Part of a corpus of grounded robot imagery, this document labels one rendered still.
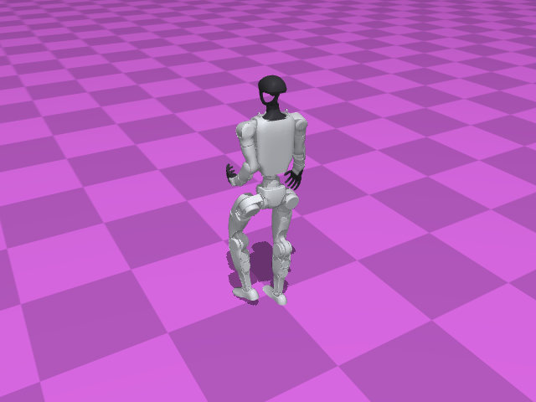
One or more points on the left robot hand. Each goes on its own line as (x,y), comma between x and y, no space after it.
(229,173)

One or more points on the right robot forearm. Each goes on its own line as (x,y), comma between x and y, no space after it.
(299,161)

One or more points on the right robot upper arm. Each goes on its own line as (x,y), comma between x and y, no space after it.
(300,133)

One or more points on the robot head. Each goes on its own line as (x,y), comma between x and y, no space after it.
(273,85)

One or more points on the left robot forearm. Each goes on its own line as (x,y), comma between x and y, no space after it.
(242,177)

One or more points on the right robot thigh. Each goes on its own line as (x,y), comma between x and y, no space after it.
(281,218)

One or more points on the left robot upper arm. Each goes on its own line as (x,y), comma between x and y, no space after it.
(245,131)

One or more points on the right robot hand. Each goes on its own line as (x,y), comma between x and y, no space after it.
(295,177)

